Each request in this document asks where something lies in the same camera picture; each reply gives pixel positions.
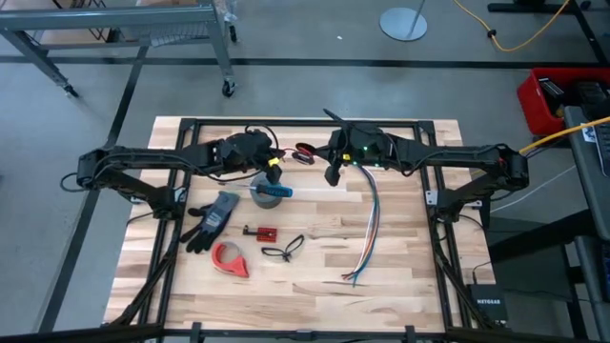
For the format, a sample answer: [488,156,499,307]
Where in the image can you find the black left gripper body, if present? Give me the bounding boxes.
[209,128,286,188]

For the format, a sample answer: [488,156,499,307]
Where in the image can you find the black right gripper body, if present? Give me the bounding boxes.
[324,124,397,189]

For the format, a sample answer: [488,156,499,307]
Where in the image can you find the grey black work glove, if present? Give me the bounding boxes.
[179,191,242,254]

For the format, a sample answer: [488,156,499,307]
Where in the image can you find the small red black tool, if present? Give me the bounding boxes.
[241,224,278,243]

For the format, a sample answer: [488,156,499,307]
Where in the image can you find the clear safety glasses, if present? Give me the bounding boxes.
[260,232,306,264]

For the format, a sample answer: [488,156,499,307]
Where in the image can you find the white bucket with label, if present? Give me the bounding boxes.
[211,240,251,279]

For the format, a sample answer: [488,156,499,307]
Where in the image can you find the round metal stand base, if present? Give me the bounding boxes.
[378,0,429,43]

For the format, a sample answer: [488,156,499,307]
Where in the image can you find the red plastic crate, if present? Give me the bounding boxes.
[517,67,610,137]

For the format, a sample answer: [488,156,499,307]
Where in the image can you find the black power adapter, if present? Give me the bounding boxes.
[537,77,567,115]

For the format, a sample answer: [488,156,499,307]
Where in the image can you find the grey desk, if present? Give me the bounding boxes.
[561,104,610,343]

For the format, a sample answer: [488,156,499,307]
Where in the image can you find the black metal table frame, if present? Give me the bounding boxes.
[102,116,495,343]

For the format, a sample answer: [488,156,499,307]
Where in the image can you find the blue black handled screwdriver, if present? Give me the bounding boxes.
[217,179,295,199]

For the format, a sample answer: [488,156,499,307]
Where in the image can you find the grey duct tape roll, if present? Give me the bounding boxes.
[249,171,285,210]

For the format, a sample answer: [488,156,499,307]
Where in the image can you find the bundle of coloured cables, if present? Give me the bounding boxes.
[352,165,382,288]

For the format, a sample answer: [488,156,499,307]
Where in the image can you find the multicoloured wire bundle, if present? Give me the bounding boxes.
[341,165,377,280]

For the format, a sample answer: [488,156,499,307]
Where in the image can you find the green wire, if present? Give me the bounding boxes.
[353,165,380,285]

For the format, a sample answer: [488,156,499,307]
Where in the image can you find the multicoloured ribbon cable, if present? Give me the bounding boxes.
[345,165,376,280]

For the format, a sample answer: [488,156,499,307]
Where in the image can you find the yellow extension cord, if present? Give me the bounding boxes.
[451,0,572,53]

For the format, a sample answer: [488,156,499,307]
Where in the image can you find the black network switch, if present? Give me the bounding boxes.
[465,283,511,324]

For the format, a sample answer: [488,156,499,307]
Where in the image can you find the yellow arm cable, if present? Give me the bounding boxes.
[517,115,610,155]

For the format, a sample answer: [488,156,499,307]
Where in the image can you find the black desk frame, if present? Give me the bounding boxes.
[486,0,610,66]

